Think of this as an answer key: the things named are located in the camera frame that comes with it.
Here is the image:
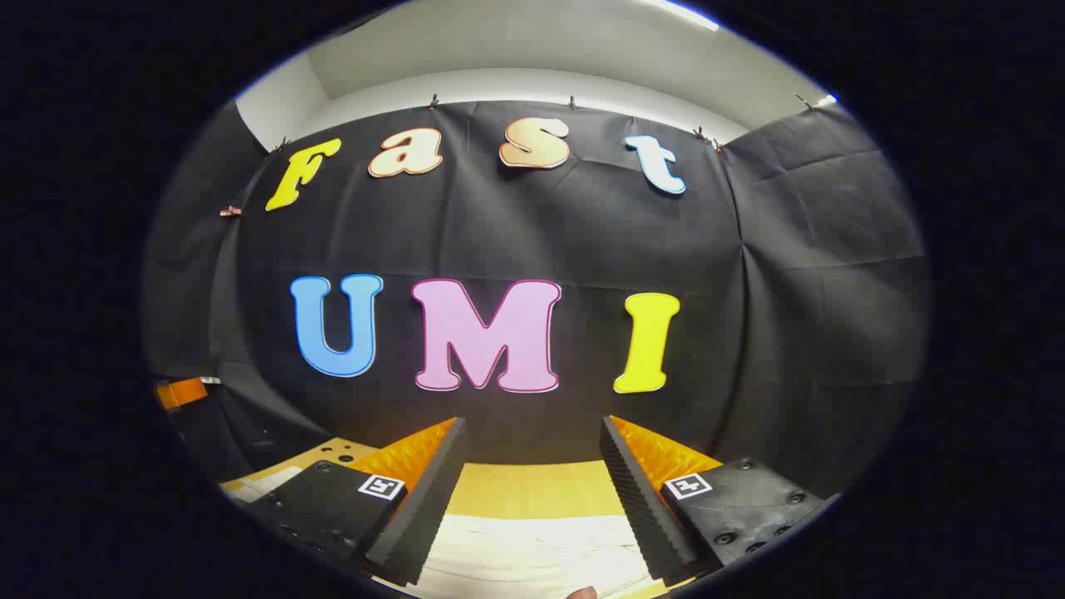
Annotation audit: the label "black backdrop cloth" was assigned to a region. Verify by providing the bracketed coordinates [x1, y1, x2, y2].
[141, 100, 929, 500]

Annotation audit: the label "white jeans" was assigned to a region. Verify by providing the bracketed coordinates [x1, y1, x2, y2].
[221, 466, 666, 599]

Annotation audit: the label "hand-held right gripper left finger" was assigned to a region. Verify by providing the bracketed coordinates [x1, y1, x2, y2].
[246, 416, 469, 587]

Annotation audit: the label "ceiling light strip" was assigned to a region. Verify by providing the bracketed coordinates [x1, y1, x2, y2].
[641, 0, 721, 32]

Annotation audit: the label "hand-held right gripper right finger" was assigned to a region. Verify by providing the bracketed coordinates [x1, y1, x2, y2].
[599, 414, 841, 585]

